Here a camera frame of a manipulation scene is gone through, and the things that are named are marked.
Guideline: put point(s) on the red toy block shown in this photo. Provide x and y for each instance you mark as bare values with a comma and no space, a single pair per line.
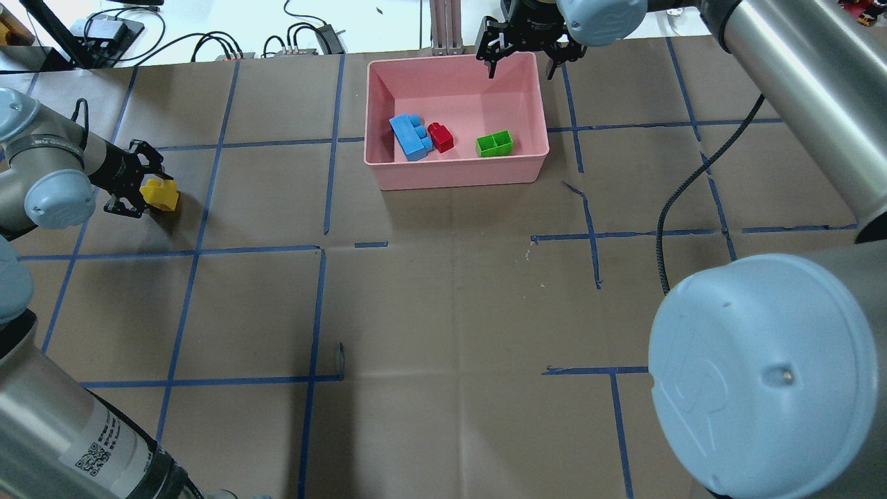
442,139

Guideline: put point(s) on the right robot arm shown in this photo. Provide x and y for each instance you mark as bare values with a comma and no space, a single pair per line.
769,372

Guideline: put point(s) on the aluminium frame post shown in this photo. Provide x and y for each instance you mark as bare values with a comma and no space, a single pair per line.
446,27

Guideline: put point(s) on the black usb hub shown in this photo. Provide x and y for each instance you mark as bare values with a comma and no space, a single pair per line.
106,38

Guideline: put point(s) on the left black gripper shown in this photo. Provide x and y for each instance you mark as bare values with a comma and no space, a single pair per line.
109,169

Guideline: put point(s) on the blue toy block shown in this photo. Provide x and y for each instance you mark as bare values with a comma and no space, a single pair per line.
412,136

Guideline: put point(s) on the yellow toy block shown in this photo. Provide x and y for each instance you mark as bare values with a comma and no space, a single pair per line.
160,194

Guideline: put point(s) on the green toy block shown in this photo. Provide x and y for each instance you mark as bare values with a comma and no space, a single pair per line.
494,144

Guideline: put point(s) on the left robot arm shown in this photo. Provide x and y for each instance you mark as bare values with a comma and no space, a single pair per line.
59,438

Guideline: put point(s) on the pink plastic box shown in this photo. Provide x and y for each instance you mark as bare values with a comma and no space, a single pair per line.
455,91

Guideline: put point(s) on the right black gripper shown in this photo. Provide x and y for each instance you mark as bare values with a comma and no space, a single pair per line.
534,24

